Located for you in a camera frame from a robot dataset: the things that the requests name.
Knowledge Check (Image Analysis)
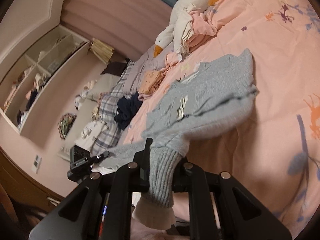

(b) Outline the white wall shelf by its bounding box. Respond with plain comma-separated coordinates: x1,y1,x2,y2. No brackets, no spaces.
1,25,90,137

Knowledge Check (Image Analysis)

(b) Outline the white goose plush toy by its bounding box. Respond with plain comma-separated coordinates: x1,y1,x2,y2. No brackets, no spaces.
153,0,219,57

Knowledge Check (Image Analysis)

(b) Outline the navy blue garment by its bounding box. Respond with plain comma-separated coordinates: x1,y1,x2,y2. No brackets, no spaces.
114,92,143,131

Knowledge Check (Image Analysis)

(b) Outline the floral round cushion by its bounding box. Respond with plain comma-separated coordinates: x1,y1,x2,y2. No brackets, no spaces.
57,113,76,140

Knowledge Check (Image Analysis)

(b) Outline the white folded garment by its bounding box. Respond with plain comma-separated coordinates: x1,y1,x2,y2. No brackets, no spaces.
173,3,198,62

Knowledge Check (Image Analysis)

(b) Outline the grey sweatshirt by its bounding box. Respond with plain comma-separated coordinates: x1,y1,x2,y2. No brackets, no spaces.
98,48,259,230

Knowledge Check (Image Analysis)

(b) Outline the pink printed duvet cover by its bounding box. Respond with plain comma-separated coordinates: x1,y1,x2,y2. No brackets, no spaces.
122,0,319,237

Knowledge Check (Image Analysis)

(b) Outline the plaid grey pillow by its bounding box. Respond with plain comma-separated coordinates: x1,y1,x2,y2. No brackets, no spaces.
75,61,137,157

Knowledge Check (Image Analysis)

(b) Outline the dark brown cushion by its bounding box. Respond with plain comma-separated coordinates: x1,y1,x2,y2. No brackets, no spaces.
100,58,130,76

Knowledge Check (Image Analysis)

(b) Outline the pink folded garment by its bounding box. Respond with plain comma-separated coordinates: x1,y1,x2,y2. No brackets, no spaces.
185,9,217,54

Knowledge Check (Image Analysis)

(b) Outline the orange printed folded garment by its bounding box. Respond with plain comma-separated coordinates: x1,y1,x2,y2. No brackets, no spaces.
138,70,166,95

